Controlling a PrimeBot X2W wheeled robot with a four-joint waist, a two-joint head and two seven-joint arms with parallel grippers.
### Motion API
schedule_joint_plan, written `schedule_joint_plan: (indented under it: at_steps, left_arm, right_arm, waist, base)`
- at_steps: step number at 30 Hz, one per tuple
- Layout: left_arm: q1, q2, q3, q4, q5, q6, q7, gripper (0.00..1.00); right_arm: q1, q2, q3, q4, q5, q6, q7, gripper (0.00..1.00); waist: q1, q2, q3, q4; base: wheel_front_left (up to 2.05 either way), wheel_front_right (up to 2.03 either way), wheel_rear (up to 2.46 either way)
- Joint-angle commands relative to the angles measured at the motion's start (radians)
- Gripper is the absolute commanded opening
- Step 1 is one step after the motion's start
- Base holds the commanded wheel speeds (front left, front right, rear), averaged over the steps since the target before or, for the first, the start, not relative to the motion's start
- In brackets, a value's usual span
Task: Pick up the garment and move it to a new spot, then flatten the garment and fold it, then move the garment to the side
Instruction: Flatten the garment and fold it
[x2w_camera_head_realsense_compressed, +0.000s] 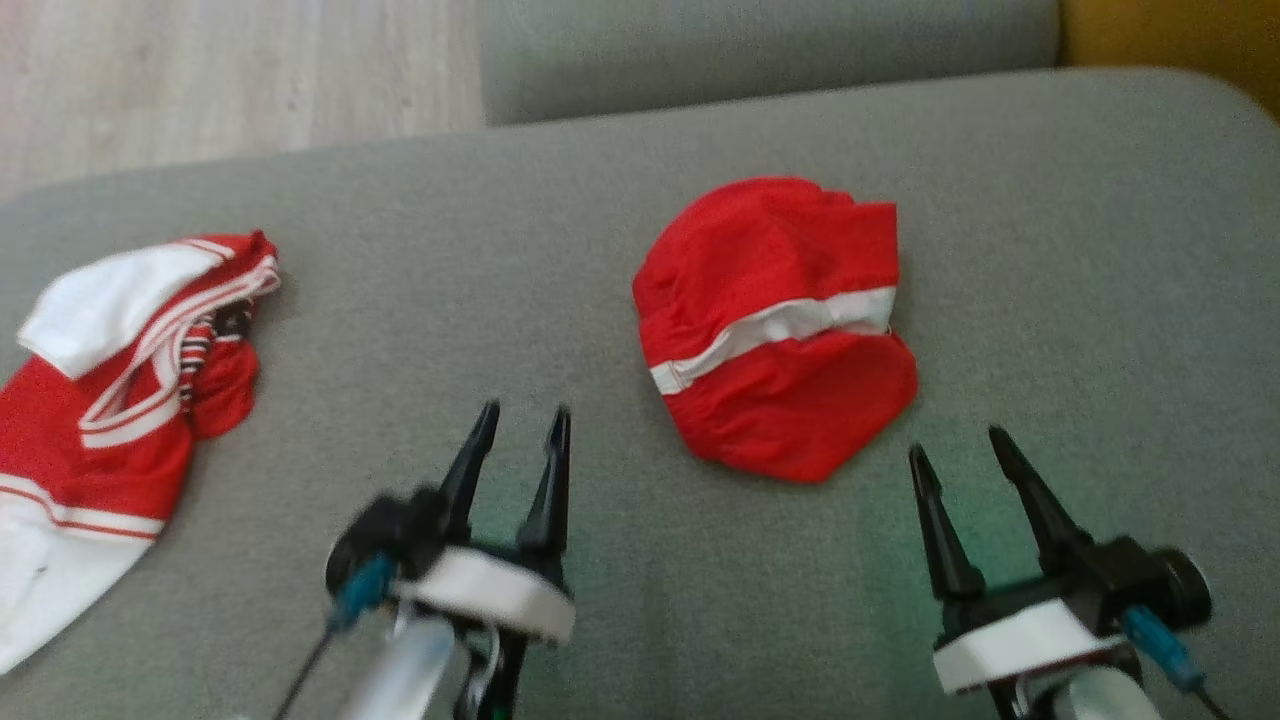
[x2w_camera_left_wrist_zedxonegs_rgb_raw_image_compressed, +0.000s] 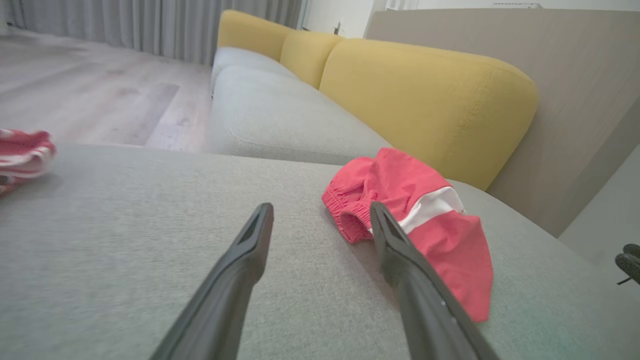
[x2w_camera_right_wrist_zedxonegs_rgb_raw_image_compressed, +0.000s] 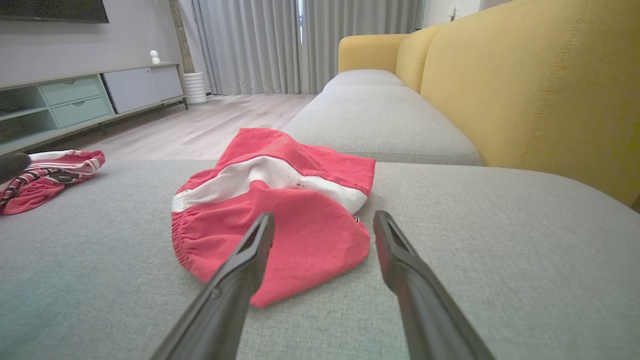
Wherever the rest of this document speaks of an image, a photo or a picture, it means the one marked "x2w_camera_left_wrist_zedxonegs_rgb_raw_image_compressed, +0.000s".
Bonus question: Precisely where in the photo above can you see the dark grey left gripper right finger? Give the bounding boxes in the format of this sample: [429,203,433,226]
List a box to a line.
[370,201,501,360]

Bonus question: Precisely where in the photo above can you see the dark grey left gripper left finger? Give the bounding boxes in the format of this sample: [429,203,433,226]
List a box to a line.
[150,202,275,360]

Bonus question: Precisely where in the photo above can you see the red white striped garment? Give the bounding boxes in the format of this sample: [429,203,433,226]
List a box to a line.
[0,128,57,198]

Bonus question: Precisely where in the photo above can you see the red shorts with white band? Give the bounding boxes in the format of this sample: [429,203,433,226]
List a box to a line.
[321,147,494,323]

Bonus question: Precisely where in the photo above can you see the yellow sofa back cushion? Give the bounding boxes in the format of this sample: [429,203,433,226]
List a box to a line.
[319,38,539,192]
[279,30,346,90]
[216,9,296,62]

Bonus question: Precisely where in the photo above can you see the grey curtain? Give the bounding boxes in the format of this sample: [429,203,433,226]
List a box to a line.
[5,0,306,67]

